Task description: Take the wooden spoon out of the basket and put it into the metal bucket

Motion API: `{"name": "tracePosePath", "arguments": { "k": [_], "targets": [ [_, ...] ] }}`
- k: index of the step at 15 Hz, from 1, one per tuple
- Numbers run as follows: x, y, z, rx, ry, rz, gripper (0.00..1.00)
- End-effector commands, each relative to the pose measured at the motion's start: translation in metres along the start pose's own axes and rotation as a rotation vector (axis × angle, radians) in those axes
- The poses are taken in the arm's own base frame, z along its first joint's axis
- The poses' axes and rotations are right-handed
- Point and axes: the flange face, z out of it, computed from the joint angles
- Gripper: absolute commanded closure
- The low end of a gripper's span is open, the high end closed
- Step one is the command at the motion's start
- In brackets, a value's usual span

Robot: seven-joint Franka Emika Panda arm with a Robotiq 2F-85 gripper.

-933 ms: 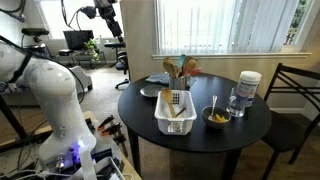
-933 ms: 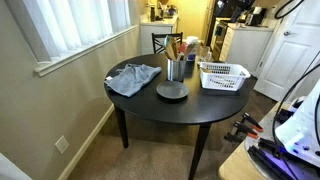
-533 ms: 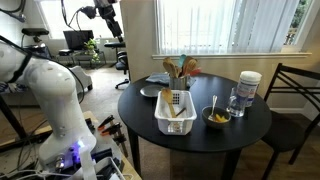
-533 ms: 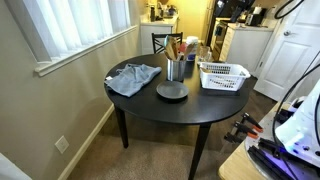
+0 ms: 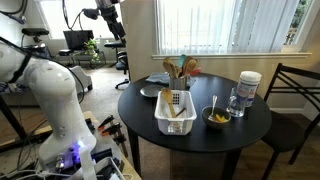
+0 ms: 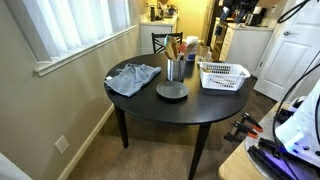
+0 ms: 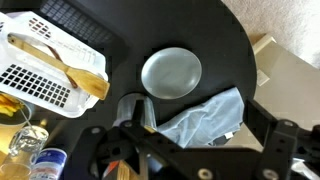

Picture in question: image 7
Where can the grey round plate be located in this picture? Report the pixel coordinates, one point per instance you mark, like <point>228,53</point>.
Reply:
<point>171,73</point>

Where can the black round table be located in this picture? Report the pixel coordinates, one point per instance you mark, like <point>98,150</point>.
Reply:
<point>200,30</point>

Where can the yellow cut fruit pile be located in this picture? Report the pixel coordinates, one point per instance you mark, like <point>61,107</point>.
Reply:
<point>8,105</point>

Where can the light blue cloth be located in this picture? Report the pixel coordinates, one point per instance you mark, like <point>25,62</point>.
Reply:
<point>203,120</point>

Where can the light wooden spoon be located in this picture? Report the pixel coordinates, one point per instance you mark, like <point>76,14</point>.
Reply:
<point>123,171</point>

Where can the white plastic basket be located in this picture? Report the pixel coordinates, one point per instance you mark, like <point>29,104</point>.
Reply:
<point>80,55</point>

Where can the white blue wipes canister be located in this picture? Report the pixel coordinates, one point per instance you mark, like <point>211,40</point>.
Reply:
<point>50,163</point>

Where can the metal utensil bucket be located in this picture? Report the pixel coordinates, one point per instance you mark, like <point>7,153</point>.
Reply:
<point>126,108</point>

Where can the clear glass mug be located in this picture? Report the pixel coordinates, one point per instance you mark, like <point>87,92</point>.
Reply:
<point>28,140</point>

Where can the light wooden spatula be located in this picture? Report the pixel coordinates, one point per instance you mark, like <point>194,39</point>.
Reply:
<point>88,83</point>

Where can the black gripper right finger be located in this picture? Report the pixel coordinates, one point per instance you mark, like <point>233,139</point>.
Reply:
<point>258,121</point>

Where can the white wall outlet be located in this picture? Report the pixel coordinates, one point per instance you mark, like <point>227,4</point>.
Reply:
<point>262,77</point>

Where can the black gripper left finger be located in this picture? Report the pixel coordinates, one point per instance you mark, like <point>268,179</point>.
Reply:
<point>138,111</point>

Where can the red spatula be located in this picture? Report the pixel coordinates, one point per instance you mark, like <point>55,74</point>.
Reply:
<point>112,168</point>

